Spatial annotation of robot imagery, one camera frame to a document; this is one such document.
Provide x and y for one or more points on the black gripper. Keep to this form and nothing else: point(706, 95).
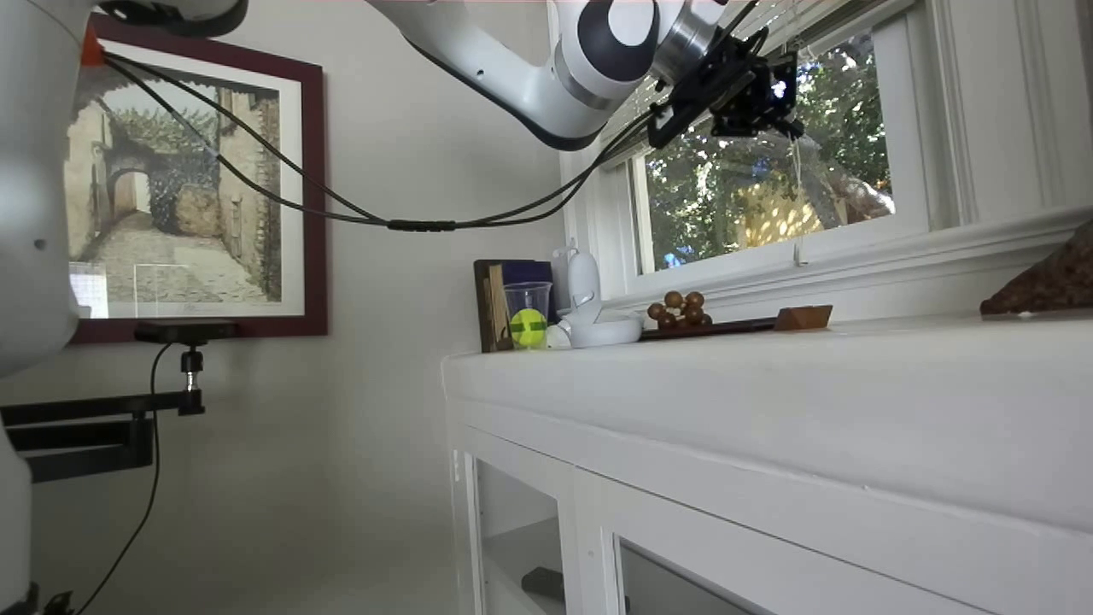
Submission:
point(739, 86)

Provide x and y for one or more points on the beige window blinds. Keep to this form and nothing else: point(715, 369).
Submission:
point(810, 23)

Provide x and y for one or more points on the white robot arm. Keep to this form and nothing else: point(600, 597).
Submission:
point(600, 52)

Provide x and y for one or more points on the white framed window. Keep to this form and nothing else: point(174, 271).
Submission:
point(945, 147)

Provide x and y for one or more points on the brown wooden bead figure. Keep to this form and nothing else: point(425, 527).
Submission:
point(682, 312)

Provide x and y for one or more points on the dark wooden tray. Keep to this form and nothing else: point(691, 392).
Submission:
point(785, 320)

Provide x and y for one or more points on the white swan figurine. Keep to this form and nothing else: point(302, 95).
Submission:
point(579, 294)

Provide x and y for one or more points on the white shallow dish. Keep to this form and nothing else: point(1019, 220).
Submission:
point(606, 333)

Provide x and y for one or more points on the clear drinking glass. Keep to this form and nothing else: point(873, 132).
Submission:
point(526, 294)

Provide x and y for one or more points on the green tennis ball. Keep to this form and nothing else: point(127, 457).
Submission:
point(526, 329)

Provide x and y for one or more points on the white glass-door cabinet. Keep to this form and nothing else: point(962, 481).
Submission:
point(945, 457)

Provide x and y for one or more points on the framed street painting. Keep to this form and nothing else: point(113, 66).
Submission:
point(196, 188)

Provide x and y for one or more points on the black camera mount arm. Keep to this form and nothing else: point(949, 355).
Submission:
point(68, 439)

